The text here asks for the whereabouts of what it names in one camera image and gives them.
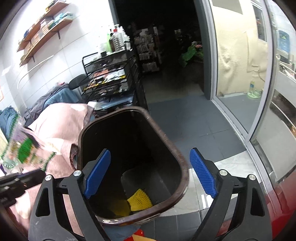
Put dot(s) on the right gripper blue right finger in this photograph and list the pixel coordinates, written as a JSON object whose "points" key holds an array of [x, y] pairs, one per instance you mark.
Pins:
{"points": [[204, 175]]}

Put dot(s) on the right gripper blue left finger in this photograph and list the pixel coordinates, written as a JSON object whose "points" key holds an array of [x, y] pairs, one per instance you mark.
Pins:
{"points": [[94, 172]]}

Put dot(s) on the green white milk carton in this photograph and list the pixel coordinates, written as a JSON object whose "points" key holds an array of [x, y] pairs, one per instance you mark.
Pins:
{"points": [[25, 150]]}

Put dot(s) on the yellow foam fruit net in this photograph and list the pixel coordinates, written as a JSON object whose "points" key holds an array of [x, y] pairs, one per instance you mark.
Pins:
{"points": [[139, 201]]}

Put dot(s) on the brown trash bin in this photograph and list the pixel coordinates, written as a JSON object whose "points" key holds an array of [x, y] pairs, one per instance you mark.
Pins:
{"points": [[142, 157]]}

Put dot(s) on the pink polka dot bedspread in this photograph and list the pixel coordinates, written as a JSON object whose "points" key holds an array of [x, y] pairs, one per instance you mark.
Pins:
{"points": [[59, 124]]}

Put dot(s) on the blue crumpled blanket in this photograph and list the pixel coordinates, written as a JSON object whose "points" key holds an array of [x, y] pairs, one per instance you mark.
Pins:
{"points": [[8, 117]]}

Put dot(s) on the massage bed grey blue covers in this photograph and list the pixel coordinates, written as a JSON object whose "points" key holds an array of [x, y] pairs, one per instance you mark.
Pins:
{"points": [[59, 94]]}

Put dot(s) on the black mesh trolley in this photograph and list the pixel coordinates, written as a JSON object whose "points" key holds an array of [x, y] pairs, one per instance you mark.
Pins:
{"points": [[113, 81]]}

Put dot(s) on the potted plant pink flowers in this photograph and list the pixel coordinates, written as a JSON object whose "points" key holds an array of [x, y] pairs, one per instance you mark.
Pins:
{"points": [[194, 54]]}

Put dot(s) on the green pump bottle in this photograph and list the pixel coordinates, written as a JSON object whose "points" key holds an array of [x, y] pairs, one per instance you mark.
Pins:
{"points": [[108, 46]]}

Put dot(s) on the clear bottle red cap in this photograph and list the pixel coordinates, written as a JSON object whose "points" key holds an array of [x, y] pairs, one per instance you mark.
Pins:
{"points": [[117, 42]]}

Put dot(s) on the lower wooden wall shelf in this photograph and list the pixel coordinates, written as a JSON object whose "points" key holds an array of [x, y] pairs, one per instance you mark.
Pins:
{"points": [[56, 29]]}

